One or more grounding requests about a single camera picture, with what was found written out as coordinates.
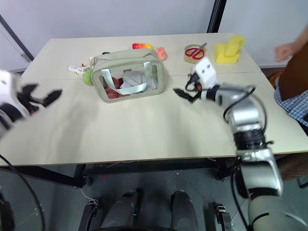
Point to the dark rounded shape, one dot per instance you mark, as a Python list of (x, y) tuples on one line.
[(184, 209), (120, 209)]

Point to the yellow foam stepped block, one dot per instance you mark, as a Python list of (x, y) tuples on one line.
[(237, 42)]

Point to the black slanted metal post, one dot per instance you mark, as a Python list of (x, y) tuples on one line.
[(16, 39)]

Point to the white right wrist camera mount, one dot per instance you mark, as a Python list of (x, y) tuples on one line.
[(205, 71)]

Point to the red yellow toy fruit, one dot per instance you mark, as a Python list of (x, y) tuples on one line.
[(140, 45)]

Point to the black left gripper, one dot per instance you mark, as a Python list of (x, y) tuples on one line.
[(30, 102)]

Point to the brown packing tape roll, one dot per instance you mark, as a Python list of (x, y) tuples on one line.
[(190, 60)]

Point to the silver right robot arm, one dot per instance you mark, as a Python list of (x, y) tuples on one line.
[(247, 113)]

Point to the bare person hand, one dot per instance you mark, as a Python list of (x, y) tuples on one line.
[(284, 52)]

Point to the black table frame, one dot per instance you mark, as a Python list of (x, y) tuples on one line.
[(144, 169)]

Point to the bare person forearm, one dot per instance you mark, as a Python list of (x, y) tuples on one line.
[(300, 39)]

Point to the pink toy food piece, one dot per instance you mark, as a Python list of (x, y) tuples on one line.
[(161, 53)]

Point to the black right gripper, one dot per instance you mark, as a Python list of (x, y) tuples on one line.
[(195, 84)]

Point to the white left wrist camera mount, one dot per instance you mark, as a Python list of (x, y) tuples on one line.
[(8, 89)]

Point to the black metal stand bracket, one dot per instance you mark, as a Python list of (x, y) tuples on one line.
[(88, 214), (223, 216)]

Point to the clear beige toiletry bag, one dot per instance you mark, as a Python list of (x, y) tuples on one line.
[(127, 61)]

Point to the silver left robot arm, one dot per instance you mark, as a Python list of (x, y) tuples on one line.
[(4, 125)]

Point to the red cloth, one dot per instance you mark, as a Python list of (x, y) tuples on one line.
[(111, 91)]

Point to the black upright metal post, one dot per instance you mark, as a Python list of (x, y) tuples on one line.
[(217, 15)]

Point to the white folded cloth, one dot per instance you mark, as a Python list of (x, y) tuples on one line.
[(132, 78)]

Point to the brown apron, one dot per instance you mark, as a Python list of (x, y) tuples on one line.
[(297, 77)]

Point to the green fuzzy ball charm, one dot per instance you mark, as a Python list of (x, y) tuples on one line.
[(87, 78)]

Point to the yellow plastic block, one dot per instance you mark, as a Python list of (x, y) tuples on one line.
[(222, 54)]

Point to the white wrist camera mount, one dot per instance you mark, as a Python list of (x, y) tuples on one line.
[(8, 89), (205, 71)]

